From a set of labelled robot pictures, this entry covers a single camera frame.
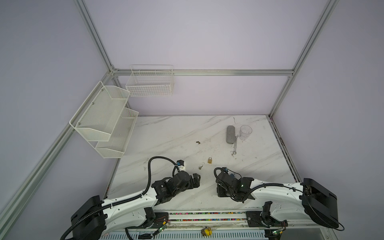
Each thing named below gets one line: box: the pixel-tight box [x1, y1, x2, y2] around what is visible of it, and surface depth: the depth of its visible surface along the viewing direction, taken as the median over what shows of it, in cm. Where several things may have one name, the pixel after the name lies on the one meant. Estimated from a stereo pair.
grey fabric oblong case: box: [226, 125, 236, 144], surface depth 109 cm
